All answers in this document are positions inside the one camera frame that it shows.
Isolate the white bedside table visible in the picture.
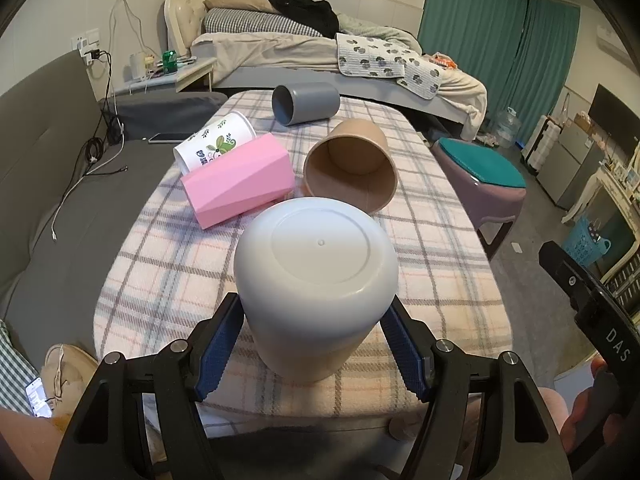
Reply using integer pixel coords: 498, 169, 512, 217
115, 58, 215, 96

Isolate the grey mini fridge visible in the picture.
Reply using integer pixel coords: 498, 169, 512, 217
537, 122, 604, 210

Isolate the bed with beige sheets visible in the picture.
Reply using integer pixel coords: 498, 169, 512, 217
164, 0, 488, 140

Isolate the white suitcase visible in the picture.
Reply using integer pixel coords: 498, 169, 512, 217
525, 116, 561, 174

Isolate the smartphone on sofa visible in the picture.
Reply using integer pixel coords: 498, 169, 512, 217
146, 132, 191, 144

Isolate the water jug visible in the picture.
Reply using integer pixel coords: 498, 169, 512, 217
494, 107, 522, 148

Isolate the white dresser table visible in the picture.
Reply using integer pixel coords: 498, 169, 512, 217
560, 138, 640, 302

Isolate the brown paper cup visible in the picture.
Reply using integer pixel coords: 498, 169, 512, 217
303, 118, 398, 214

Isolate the purple stool teal cushion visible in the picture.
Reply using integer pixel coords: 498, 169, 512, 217
431, 138, 526, 259

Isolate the white air conditioner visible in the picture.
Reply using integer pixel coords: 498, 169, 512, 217
596, 25, 632, 64

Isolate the white plastic cup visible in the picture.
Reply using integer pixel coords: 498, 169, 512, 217
233, 197, 398, 382

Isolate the striped pillow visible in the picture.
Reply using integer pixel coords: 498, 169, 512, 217
202, 8, 321, 37

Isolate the teal curtain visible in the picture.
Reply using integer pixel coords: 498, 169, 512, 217
418, 0, 580, 145

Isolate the blue laundry basket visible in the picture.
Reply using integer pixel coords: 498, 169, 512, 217
562, 216, 611, 268

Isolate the white floral cup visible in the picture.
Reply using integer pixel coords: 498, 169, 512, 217
174, 112, 256, 176

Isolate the black cable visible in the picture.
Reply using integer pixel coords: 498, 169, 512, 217
81, 49, 129, 176

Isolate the grey plastic cup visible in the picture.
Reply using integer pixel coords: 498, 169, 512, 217
271, 82, 341, 126

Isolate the pink faceted cup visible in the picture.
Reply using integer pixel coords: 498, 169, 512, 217
181, 133, 295, 230

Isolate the grey sofa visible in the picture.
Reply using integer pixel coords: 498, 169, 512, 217
1, 52, 227, 367

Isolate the checkered shorts leg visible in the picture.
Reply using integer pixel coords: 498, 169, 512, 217
0, 321, 38, 415

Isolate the black clothes pile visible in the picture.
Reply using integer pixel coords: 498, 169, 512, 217
268, 0, 340, 39

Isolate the white patterned mat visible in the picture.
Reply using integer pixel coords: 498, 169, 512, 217
335, 32, 444, 100

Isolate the white charging cable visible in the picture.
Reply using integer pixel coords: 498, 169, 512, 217
49, 131, 126, 242

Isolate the green can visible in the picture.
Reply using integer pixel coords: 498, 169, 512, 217
162, 50, 178, 74

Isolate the black television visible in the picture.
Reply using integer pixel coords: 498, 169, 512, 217
588, 84, 640, 156

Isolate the beige slipper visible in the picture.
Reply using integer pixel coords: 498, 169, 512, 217
40, 344, 98, 422

